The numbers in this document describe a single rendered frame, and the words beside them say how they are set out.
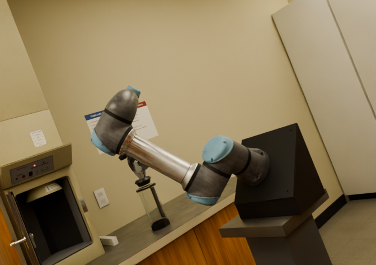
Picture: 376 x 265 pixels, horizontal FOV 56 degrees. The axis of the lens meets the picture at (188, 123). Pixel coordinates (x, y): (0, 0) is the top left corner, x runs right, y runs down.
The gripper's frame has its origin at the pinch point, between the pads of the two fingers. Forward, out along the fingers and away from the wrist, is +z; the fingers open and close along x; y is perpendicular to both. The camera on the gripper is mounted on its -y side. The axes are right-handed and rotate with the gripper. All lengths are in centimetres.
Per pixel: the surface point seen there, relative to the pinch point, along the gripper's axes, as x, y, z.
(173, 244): -9.3, 12.8, 35.1
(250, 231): -21, 64, 30
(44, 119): -27, -20, -44
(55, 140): -26.1, -19.6, -32.5
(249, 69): 193, -6, -46
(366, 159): 247, 49, 80
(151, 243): -21.3, 12.6, 28.6
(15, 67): -31, -21, -72
